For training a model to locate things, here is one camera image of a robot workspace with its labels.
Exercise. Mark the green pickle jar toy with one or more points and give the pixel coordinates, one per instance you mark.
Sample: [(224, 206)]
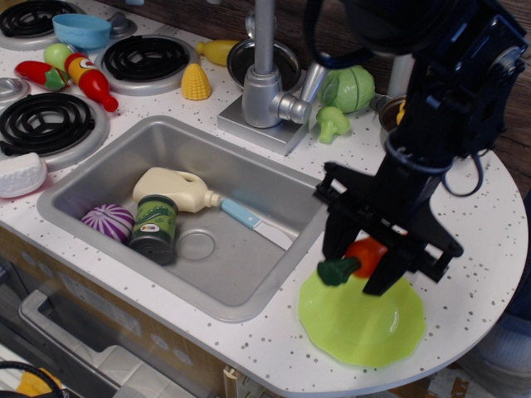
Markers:
[(154, 228)]

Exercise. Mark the blue plastic bowl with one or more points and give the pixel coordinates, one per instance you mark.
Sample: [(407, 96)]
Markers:
[(82, 31)]

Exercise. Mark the grey oven door handle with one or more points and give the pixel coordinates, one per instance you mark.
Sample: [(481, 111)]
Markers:
[(91, 371)]

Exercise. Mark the silver stove knob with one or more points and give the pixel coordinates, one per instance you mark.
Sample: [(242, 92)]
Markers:
[(12, 90)]

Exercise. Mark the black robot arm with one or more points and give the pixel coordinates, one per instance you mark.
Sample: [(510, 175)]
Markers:
[(468, 55)]

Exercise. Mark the blue handled toy knife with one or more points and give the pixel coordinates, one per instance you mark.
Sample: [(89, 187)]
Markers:
[(256, 224)]

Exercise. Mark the back left black burner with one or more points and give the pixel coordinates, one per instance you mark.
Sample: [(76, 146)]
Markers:
[(27, 26)]

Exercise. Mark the yellow toy corn cob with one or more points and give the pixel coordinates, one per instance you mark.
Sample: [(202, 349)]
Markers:
[(195, 84)]

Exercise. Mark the yellow toy at bottom left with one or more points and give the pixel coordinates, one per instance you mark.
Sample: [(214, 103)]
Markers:
[(32, 385)]

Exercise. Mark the orange toy carrot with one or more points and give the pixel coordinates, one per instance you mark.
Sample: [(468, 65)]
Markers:
[(360, 260)]

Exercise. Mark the red toy chili pepper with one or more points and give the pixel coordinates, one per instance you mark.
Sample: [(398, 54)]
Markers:
[(42, 74)]

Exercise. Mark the green toy apple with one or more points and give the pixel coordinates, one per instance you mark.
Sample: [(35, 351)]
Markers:
[(56, 55)]

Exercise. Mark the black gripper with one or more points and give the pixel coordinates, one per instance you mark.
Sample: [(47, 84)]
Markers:
[(393, 207)]

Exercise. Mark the grey metal pole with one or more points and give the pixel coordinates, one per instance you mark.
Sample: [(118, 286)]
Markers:
[(400, 75)]

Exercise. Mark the red toy ketchup bottle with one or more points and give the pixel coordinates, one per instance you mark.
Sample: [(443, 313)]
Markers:
[(91, 81)]

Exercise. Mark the yellow toy squash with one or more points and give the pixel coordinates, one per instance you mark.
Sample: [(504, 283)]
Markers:
[(216, 51)]

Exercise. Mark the green toy cabbage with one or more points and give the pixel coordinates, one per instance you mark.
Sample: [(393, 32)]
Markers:
[(349, 90)]

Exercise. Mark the steel pot with handles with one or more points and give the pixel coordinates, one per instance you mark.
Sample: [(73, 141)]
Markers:
[(387, 110)]

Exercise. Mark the silver knob behind bowl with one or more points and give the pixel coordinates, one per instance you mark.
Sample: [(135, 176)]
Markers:
[(121, 26)]

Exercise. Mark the green toy broccoli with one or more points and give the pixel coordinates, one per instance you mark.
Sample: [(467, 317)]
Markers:
[(331, 122)]

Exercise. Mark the yellow toy bell pepper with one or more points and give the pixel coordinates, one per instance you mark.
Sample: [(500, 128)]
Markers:
[(401, 112)]

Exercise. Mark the purple toy onion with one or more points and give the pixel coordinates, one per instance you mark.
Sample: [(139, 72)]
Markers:
[(111, 220)]

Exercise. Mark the cream toy jug bottle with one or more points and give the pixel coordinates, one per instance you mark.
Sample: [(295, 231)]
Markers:
[(188, 191)]

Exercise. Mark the grey toy sink basin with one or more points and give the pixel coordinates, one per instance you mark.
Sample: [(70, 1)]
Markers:
[(219, 266)]

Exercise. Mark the front left black burner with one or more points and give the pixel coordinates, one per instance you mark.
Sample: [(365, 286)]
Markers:
[(62, 129)]

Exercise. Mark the silver toy faucet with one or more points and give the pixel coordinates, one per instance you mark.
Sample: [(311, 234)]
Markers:
[(266, 115)]

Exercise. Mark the middle black stove burner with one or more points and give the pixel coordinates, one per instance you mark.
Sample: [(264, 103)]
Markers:
[(145, 65)]

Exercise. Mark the light green plastic plate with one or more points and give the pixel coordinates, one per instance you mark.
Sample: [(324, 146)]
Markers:
[(361, 329)]

